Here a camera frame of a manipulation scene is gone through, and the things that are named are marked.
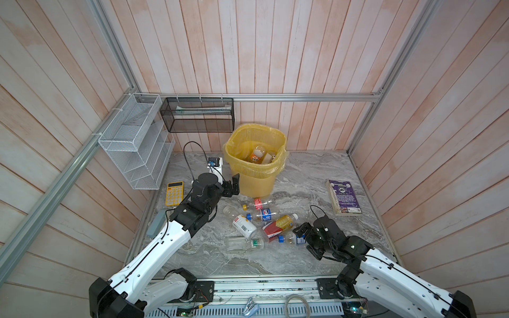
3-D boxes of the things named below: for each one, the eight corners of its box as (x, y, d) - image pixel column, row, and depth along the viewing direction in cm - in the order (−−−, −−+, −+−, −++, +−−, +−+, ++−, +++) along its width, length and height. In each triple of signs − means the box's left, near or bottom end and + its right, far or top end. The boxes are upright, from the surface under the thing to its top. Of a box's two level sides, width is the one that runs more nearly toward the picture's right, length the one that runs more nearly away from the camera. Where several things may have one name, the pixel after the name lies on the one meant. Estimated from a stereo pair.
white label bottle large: (232, 226, 92) (231, 221, 87) (241, 218, 94) (240, 212, 90) (247, 241, 87) (247, 237, 82) (256, 232, 90) (257, 227, 85)
